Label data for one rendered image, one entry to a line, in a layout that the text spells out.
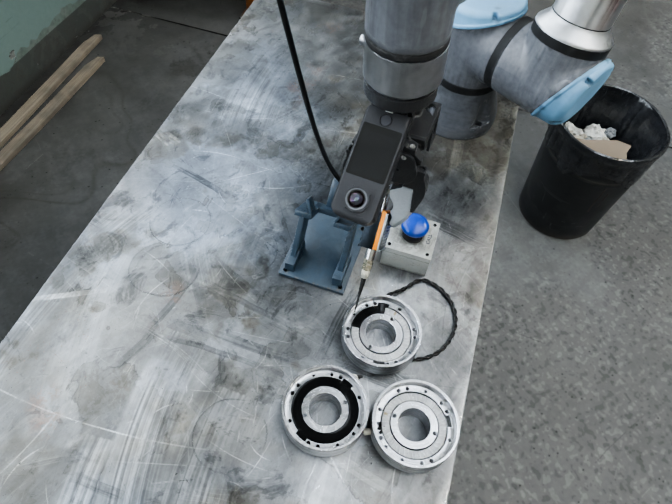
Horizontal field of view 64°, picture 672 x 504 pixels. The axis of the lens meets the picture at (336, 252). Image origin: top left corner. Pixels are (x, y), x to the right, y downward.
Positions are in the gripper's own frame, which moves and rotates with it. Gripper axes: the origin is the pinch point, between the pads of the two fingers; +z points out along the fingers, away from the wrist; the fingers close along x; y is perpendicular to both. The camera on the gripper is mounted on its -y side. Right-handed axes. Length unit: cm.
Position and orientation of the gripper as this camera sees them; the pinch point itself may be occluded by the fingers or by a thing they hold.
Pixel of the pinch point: (379, 219)
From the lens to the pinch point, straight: 66.6
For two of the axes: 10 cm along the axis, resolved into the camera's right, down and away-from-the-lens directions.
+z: 0.0, 5.5, 8.4
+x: -9.2, -3.2, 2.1
